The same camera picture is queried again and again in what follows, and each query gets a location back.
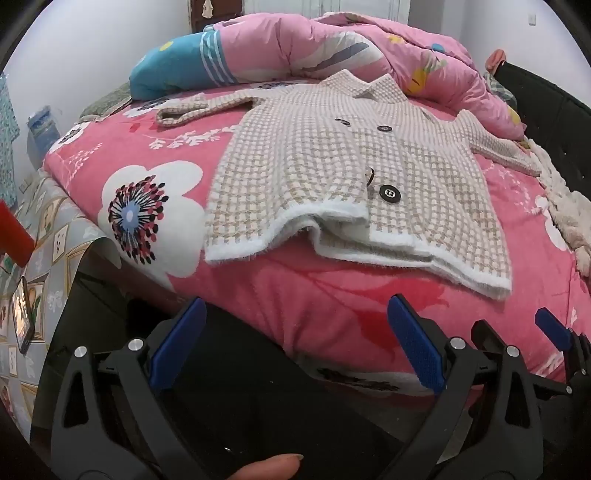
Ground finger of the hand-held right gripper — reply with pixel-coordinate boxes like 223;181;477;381
471;320;508;358
529;308;591;402

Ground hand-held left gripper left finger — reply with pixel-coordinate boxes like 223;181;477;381
51;296;232;480

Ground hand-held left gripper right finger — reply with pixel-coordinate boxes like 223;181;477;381
387;294;544;480

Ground beige houndstooth knit cardigan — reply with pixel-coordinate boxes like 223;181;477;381
156;69;542;302

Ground person's left hand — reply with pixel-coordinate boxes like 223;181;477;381
231;455;304;480

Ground black glossy furniture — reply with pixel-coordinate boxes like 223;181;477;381
30;240;416;480

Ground pink floral fleece blanket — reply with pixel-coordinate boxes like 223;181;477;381
44;80;591;411

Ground cream knitted throw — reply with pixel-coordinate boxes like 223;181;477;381
526;138;591;278

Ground patterned grey tablecloth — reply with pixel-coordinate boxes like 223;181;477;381
0;173;122;444

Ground smartphone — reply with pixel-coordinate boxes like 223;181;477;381
9;276;37;355

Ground red box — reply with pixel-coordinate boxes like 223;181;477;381
0;198;37;267

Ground black headboard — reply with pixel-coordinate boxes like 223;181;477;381
496;60;591;155

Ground checked cloth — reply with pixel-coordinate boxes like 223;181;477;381
484;73;517;103

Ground grey-green cloth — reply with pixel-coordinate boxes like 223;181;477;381
79;82;134;121

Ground teal patterned cloth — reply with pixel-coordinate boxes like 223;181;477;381
0;74;20;208

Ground pink and blue printed quilt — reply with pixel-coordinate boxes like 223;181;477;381
129;11;525;139

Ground brown wooden door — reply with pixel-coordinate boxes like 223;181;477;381
187;0;244;34

